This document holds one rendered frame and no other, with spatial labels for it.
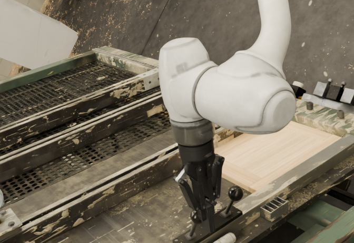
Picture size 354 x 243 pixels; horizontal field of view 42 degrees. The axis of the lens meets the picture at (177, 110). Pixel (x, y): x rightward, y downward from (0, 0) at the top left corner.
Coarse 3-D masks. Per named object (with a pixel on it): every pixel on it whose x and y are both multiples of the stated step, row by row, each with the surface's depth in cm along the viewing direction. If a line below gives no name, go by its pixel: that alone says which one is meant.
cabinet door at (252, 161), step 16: (288, 128) 166; (304, 128) 164; (224, 144) 162; (240, 144) 160; (256, 144) 159; (272, 144) 157; (288, 144) 156; (304, 144) 154; (320, 144) 152; (224, 160) 152; (240, 160) 151; (256, 160) 150; (272, 160) 148; (288, 160) 147; (304, 160) 145; (224, 176) 145; (240, 176) 142; (256, 176) 141; (272, 176) 139
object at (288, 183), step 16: (336, 144) 146; (352, 144) 146; (320, 160) 139; (336, 160) 142; (288, 176) 134; (304, 176) 134; (256, 192) 129; (272, 192) 128; (288, 192) 131; (240, 208) 124; (256, 208) 124; (240, 224) 121; (208, 240) 115
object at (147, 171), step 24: (216, 144) 161; (144, 168) 145; (168, 168) 150; (96, 192) 136; (120, 192) 141; (0, 216) 126; (48, 216) 128; (72, 216) 132; (0, 240) 121; (24, 240) 125; (48, 240) 130
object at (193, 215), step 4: (192, 212) 106; (196, 212) 106; (192, 216) 106; (196, 216) 105; (192, 220) 106; (196, 220) 105; (200, 220) 105; (196, 224) 109; (192, 228) 111; (188, 232) 115; (192, 232) 112; (184, 236) 114; (188, 236) 114; (192, 236) 114; (188, 240) 113
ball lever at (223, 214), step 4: (232, 188) 112; (236, 188) 112; (240, 188) 112; (228, 192) 113; (232, 192) 112; (236, 192) 111; (240, 192) 112; (232, 196) 112; (236, 196) 111; (240, 196) 112; (232, 200) 115; (236, 200) 112; (228, 204) 117; (232, 204) 116; (228, 208) 118; (220, 212) 120; (224, 212) 120; (228, 212) 119; (224, 216) 119
